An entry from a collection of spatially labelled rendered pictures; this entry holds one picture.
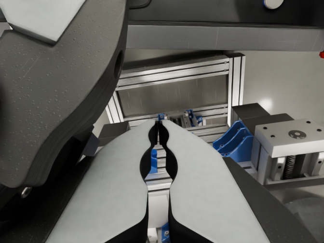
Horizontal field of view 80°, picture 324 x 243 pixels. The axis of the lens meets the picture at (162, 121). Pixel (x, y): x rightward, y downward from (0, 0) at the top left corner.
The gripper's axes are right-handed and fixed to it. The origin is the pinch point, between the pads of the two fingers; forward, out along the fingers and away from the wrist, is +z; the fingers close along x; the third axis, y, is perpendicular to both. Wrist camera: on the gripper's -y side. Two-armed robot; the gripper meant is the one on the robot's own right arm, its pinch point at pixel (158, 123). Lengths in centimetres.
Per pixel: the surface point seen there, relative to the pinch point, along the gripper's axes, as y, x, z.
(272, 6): -7.5, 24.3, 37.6
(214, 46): -0.7, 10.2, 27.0
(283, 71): 29, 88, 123
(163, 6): -6.9, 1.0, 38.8
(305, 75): 32, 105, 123
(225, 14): -5.8, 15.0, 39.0
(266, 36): -2.4, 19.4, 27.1
